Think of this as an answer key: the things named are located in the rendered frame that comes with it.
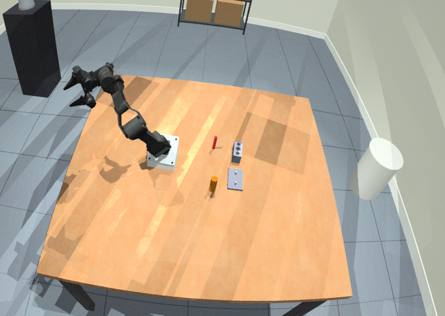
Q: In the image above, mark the orange cylinder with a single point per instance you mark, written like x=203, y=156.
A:
x=213, y=184

